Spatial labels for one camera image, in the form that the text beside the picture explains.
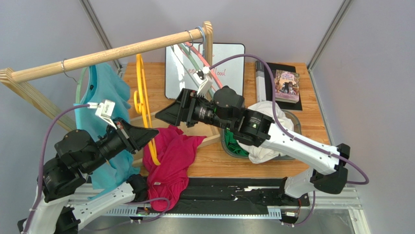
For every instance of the white t shirt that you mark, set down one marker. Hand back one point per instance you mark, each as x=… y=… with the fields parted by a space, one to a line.
x=258 y=154

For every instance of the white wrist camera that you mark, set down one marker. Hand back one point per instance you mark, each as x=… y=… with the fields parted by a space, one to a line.
x=203 y=80
x=104 y=111

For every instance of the magenta t shirt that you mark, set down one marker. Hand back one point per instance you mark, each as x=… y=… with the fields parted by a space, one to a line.
x=175 y=152

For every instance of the illustrated paperback book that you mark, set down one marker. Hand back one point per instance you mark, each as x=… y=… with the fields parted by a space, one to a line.
x=287 y=86

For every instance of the wooden clothes rack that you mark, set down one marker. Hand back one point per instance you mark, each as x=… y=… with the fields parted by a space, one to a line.
x=18 y=81

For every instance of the green t shirt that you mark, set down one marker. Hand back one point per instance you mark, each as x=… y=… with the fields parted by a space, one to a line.
x=233 y=146

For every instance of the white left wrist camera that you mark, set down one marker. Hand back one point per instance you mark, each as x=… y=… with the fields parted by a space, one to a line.
x=104 y=111

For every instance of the pale green hanger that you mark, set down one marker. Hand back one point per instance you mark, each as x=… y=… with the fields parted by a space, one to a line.
x=187 y=67

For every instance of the sage green hanger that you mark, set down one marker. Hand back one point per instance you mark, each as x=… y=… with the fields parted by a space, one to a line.
x=79 y=81

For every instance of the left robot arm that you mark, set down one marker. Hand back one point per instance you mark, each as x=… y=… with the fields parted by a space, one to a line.
x=78 y=155

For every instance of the light blue wire hanger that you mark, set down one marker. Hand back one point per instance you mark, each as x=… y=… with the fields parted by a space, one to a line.
x=204 y=62

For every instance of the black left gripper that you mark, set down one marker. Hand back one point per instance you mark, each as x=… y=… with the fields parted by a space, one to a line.
x=134 y=137

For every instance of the clear blue plastic tub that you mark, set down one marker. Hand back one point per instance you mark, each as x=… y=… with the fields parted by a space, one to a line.
x=296 y=128

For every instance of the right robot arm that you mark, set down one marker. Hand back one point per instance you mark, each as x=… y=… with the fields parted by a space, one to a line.
x=326 y=173

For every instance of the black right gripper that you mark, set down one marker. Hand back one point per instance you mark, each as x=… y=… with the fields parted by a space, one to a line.
x=187 y=108

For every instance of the white board with red writing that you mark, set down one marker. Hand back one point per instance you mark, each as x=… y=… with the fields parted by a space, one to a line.
x=230 y=73

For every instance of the yellow plastic hanger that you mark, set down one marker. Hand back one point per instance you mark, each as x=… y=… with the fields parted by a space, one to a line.
x=141 y=99

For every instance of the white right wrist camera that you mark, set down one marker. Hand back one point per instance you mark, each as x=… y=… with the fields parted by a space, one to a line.
x=203 y=80

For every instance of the light blue t shirt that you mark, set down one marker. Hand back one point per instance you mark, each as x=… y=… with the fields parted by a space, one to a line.
x=104 y=84

